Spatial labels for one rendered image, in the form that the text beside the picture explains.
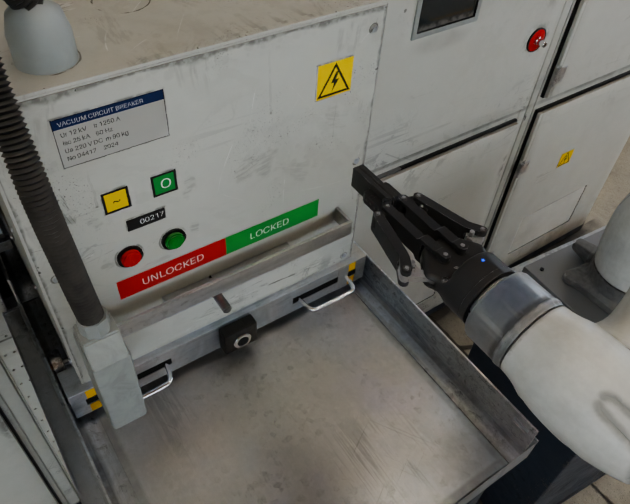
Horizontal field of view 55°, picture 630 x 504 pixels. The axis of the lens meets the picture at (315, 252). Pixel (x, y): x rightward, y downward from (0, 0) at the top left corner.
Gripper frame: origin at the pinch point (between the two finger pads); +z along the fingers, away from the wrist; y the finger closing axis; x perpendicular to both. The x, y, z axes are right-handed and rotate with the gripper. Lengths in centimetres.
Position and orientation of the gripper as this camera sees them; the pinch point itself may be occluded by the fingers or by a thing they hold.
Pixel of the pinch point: (373, 190)
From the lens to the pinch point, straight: 76.1
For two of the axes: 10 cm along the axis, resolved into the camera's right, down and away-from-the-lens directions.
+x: 0.5, -6.8, -7.3
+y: 8.3, -3.8, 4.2
